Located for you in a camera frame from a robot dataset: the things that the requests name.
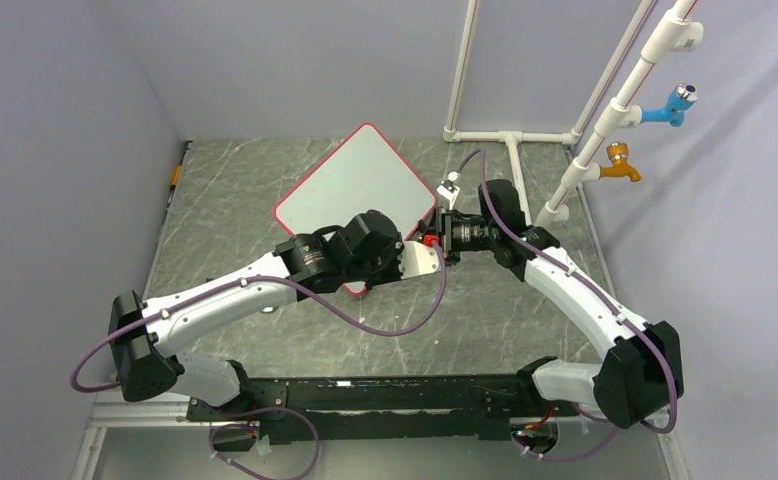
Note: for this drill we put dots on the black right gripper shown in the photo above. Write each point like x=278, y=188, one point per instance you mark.
x=445, y=219

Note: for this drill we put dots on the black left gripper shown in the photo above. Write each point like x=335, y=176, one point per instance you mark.
x=395, y=249

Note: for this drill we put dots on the pink framed whiteboard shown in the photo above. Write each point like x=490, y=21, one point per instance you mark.
x=364, y=172

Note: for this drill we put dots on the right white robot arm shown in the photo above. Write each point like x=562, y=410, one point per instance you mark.
x=640, y=372

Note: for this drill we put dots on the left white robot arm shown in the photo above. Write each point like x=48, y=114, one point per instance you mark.
x=150, y=339

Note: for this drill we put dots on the orange tap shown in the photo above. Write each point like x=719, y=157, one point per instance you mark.
x=618, y=154

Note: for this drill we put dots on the blue tap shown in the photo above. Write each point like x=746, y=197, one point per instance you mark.
x=681, y=99

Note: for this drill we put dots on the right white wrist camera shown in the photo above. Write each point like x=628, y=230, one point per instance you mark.
x=449, y=190

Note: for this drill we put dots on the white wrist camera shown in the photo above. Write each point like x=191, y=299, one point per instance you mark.
x=449, y=190
x=417, y=259

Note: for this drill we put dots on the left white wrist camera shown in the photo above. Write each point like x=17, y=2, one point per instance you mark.
x=417, y=259

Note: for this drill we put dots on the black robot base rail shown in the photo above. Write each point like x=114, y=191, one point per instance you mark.
x=484, y=406

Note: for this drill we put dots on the orange black tool at wall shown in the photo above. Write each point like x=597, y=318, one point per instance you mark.
x=175, y=177

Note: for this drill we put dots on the white pvc pipe frame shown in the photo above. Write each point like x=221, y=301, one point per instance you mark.
x=544, y=68

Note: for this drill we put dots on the aluminium frame rail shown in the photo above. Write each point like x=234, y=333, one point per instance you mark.
x=111, y=411

